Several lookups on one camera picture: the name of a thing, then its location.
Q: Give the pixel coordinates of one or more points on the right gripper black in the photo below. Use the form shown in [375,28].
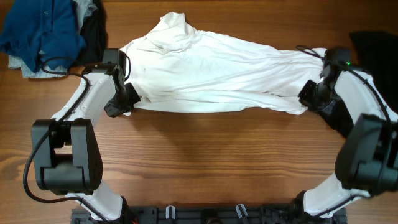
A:
[307,99]

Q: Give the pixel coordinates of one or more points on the black garment in pile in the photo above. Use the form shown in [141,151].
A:
[95,36]

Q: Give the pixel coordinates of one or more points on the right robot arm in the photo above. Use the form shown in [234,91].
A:
[366,165]

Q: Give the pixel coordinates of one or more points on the black t-shirt right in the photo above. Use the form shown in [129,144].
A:
[377,54]

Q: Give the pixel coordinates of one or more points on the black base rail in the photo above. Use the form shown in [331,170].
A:
[266,214]

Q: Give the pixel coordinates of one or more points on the blue shirt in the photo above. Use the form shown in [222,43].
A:
[37,30]

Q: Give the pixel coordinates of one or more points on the light patterned garment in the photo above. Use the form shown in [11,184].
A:
[17,63]

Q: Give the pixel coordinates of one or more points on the white t-shirt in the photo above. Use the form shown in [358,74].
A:
[177,68]

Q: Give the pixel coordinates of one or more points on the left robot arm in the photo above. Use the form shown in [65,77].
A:
[65,162]

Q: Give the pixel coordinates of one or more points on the grey garment in pile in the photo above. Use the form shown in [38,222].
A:
[83,10]

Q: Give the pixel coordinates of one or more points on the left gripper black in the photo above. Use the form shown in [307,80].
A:
[115,110]

